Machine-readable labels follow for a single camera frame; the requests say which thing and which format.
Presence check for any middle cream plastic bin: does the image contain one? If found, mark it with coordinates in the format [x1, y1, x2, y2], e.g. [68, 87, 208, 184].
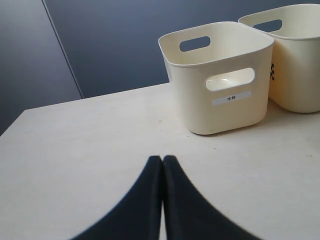
[238, 3, 320, 113]

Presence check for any left cream plastic bin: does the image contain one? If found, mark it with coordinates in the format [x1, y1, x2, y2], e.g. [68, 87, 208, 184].
[158, 21, 274, 135]

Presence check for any cream plastic bin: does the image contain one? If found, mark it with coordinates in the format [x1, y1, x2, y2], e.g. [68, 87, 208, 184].
[238, 3, 320, 113]
[158, 21, 274, 135]

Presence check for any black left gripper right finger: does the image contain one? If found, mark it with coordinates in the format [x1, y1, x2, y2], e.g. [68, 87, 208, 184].
[162, 155, 259, 240]

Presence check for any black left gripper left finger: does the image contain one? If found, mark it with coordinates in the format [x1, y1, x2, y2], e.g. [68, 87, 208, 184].
[73, 155, 163, 240]

